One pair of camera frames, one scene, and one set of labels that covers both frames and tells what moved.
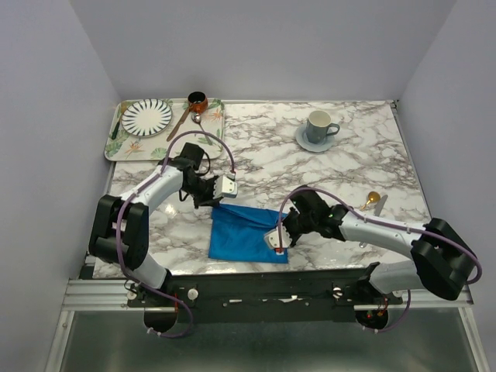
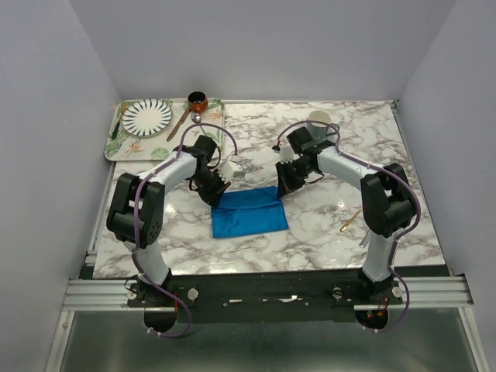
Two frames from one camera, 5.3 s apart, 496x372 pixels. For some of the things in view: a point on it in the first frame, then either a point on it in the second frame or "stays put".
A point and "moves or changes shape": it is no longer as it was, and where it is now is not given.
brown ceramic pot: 198,101 stays put
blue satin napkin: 238,233 moves or changes shape
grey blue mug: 319,126 stays put
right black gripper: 285,221 → 285,186
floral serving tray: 204,129 stays put
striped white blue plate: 146,116 stays put
